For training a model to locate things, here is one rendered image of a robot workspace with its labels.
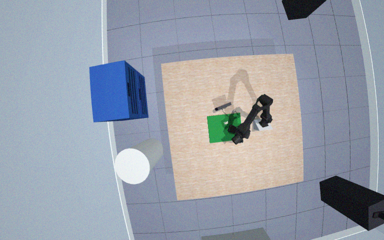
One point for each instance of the green circuit board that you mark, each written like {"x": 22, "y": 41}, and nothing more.
{"x": 218, "y": 126}

